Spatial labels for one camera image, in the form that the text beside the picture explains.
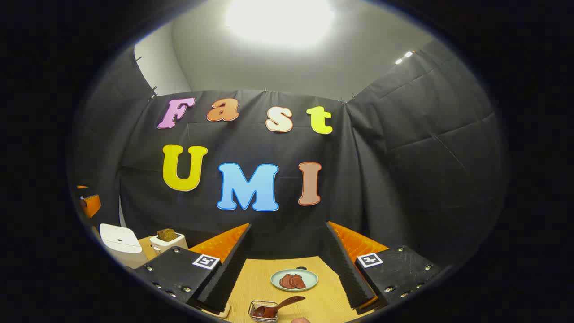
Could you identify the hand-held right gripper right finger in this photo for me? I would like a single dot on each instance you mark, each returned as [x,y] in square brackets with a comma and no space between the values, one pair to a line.
[347,269]

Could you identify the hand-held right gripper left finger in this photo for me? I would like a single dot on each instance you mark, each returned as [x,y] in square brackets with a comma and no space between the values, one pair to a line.
[226,278]

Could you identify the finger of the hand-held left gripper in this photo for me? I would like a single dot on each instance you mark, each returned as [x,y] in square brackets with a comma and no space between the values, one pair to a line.
[92,205]

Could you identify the clear chopstick holder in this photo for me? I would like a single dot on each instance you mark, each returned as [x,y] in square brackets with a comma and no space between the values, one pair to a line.
[252,309]

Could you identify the white rice cooker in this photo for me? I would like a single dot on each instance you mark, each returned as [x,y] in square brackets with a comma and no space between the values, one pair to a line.
[119,240]

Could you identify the brown wooden spoon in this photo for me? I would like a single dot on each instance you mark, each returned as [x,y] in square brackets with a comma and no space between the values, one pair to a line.
[269,311]

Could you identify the pale green plate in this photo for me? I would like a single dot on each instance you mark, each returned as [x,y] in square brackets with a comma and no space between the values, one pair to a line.
[309,279]

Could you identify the white toaster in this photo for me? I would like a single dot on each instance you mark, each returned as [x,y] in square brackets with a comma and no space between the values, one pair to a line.
[172,244]

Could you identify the brown bread slice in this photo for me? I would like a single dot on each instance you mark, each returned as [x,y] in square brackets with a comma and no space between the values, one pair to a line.
[167,234]

